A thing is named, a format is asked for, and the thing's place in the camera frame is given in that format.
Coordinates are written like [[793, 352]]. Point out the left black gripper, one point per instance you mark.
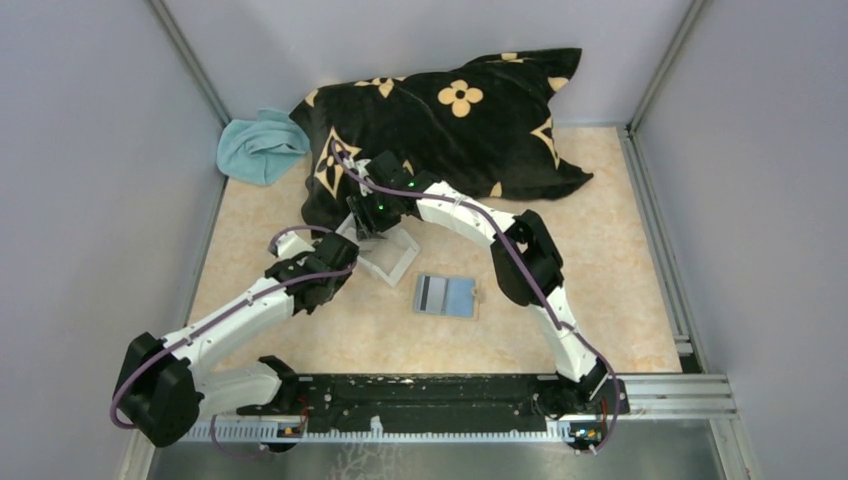
[[303, 255]]

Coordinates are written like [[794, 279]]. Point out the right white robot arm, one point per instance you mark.
[[527, 263]]

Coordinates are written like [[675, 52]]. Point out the beige card holder wallet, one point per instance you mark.
[[461, 298]]

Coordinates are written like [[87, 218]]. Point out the aluminium frame rail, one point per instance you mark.
[[651, 397]]

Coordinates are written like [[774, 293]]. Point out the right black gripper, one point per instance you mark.
[[368, 226]]

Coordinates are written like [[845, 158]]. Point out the black floral pillow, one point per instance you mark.
[[485, 127]]

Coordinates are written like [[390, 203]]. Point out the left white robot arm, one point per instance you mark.
[[166, 384]]

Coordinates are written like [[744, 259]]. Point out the light blue cloth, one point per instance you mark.
[[262, 150]]

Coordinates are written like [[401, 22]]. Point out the white plastic card box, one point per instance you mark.
[[387, 256]]

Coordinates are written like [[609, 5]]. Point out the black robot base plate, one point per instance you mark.
[[437, 404]]

